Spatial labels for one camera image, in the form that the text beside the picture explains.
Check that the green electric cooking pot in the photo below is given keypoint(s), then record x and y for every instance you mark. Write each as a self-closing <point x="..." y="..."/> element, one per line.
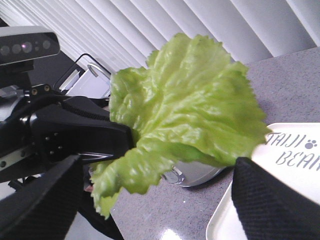
<point x="89" y="78"/>

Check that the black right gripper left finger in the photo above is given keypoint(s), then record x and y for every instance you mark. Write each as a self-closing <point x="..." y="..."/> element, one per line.
<point x="46" y="207"/>

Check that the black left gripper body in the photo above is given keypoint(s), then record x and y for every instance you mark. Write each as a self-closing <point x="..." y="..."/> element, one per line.
<point x="40" y="127"/>

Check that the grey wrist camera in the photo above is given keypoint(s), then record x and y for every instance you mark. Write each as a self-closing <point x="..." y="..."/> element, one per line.
<point x="24" y="43"/>

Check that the cream bear tray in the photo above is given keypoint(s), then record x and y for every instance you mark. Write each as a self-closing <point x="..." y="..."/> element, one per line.
<point x="291" y="153"/>

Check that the green lettuce leaf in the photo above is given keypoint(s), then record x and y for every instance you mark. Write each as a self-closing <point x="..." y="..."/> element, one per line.
<point x="190" y="103"/>

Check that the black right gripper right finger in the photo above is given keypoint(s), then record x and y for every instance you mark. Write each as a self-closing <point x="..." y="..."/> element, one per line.
<point x="269" y="209"/>

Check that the grey white curtain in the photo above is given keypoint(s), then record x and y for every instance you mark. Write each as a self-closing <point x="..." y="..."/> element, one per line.
<point x="122" y="33"/>

